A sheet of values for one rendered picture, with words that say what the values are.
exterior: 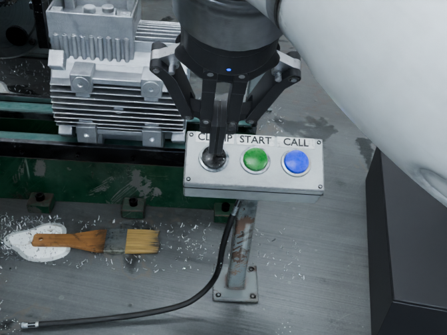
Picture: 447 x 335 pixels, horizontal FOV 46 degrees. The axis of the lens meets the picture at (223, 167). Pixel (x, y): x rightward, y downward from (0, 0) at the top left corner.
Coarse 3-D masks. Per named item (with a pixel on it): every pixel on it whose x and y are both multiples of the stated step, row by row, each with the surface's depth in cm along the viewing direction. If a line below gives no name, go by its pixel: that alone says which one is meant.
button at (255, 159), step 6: (252, 150) 63; (258, 150) 63; (246, 156) 63; (252, 156) 63; (258, 156) 63; (264, 156) 63; (246, 162) 62; (252, 162) 62; (258, 162) 63; (264, 162) 63; (252, 168) 62; (258, 168) 62
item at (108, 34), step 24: (72, 0) 80; (96, 0) 81; (120, 0) 81; (48, 24) 74; (72, 24) 74; (96, 24) 74; (120, 24) 74; (72, 48) 76; (96, 48) 76; (120, 48) 76
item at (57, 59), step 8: (48, 56) 75; (56, 56) 75; (64, 56) 76; (48, 64) 75; (56, 64) 75; (64, 64) 76; (64, 128) 83; (72, 128) 83; (72, 136) 84; (176, 136) 84; (184, 136) 84
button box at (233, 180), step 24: (192, 144) 64; (240, 144) 64; (264, 144) 64; (288, 144) 64; (312, 144) 65; (192, 168) 63; (240, 168) 63; (264, 168) 63; (312, 168) 64; (192, 192) 65; (216, 192) 64; (240, 192) 64; (264, 192) 63; (288, 192) 63; (312, 192) 63
